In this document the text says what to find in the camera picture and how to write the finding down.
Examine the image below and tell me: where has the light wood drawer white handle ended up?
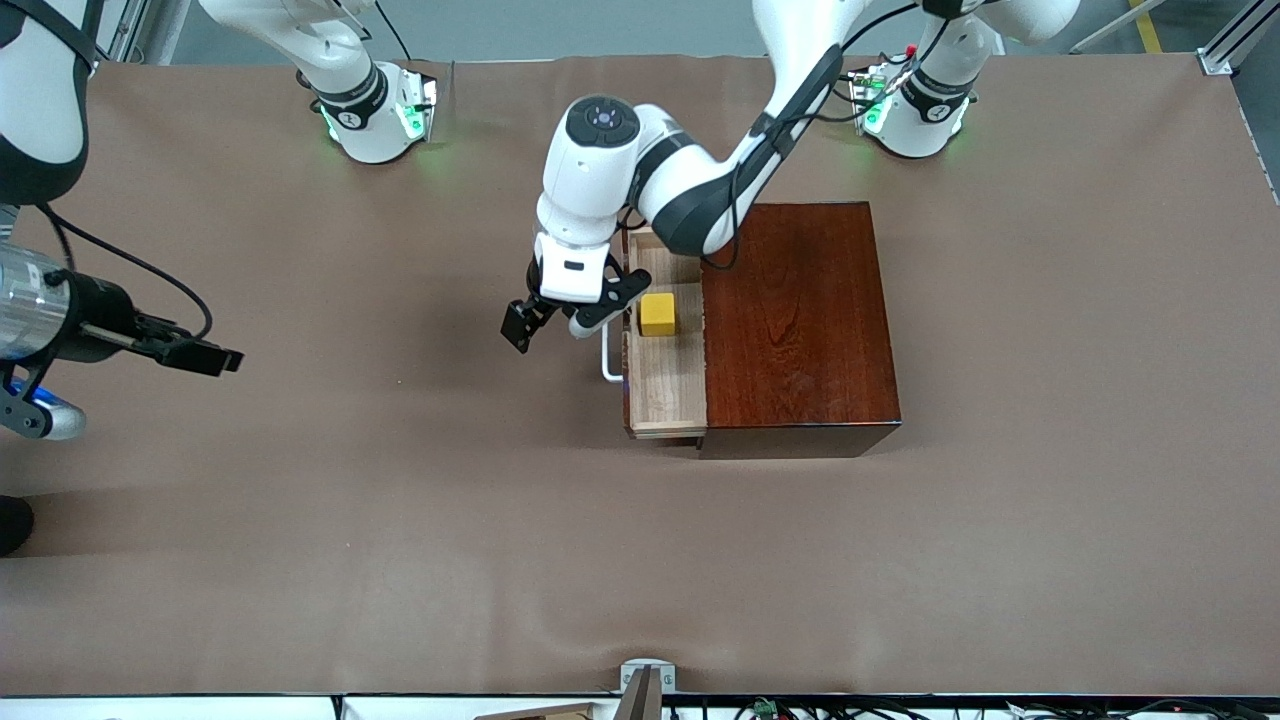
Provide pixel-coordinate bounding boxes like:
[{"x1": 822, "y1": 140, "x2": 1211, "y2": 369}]
[{"x1": 601, "y1": 225, "x2": 709, "y2": 441}]

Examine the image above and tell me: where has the dark brown wooden cabinet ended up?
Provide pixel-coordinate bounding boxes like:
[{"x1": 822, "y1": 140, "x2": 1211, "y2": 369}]
[{"x1": 697, "y1": 203, "x2": 903, "y2": 461}]

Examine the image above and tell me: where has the black rounded object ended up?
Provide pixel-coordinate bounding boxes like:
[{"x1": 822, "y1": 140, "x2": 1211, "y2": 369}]
[{"x1": 0, "y1": 496, "x2": 35, "y2": 557}]

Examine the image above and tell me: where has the large table cover mat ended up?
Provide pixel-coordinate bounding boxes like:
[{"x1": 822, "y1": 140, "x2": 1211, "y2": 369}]
[{"x1": 0, "y1": 52, "x2": 1280, "y2": 698}]

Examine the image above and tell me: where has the brown cardboard piece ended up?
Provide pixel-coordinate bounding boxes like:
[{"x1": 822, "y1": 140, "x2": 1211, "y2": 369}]
[{"x1": 473, "y1": 702, "x2": 598, "y2": 720}]

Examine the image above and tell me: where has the black right base cable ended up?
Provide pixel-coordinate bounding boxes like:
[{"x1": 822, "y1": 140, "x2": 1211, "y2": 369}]
[{"x1": 375, "y1": 0, "x2": 419, "y2": 61}]

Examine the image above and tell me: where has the grey metal clamp bracket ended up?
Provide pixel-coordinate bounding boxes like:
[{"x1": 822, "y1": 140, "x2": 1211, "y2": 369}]
[{"x1": 620, "y1": 659, "x2": 678, "y2": 695}]

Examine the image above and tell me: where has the grey brown post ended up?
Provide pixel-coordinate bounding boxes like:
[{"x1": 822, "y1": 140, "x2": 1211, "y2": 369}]
[{"x1": 614, "y1": 666, "x2": 664, "y2": 720}]

